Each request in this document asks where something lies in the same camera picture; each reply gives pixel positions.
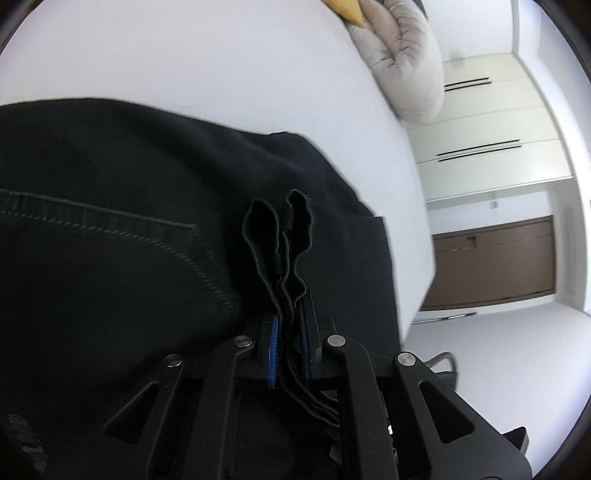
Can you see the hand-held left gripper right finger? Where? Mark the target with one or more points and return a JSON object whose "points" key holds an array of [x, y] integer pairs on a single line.
{"points": [[305, 350]]}

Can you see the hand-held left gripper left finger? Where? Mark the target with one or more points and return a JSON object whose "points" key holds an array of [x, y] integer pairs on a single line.
{"points": [[273, 355]]}

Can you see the black pants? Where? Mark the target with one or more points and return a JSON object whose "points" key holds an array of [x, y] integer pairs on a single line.
{"points": [[115, 207]]}

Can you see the brown wooden door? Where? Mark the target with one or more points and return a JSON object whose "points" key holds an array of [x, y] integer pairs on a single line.
{"points": [[494, 263]]}

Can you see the white wardrobe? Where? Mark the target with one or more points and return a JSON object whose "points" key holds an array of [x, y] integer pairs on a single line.
{"points": [[485, 170]]}

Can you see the bed with grey headboard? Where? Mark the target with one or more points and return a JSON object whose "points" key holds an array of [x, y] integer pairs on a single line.
{"points": [[184, 55]]}

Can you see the yellow pillow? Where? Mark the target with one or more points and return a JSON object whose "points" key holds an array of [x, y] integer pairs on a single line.
{"points": [[348, 9]]}

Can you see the white wall switch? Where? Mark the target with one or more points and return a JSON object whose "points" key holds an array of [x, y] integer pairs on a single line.
{"points": [[494, 205]]}

